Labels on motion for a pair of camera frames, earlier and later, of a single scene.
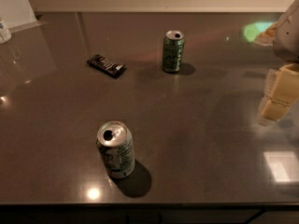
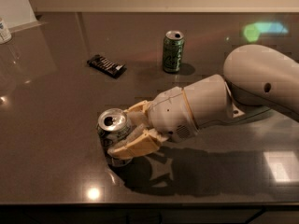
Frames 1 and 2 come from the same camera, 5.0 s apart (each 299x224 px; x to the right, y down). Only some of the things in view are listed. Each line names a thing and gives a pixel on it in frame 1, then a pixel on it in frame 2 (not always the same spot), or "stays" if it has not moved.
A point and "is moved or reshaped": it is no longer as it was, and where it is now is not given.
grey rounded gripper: (288, 36) → (169, 113)
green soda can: (173, 49) stays
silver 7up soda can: (117, 148) is moved or reshaped
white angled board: (16, 9) stays
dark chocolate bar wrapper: (113, 67) stays
